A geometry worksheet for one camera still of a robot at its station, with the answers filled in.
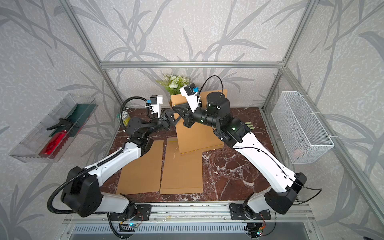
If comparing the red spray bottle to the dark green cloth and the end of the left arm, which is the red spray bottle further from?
the end of the left arm

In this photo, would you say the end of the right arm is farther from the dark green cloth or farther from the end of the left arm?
the dark green cloth

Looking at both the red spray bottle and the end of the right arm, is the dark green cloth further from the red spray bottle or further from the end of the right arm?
the end of the right arm

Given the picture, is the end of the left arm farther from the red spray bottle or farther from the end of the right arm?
the red spray bottle

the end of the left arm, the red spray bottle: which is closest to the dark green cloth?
the red spray bottle
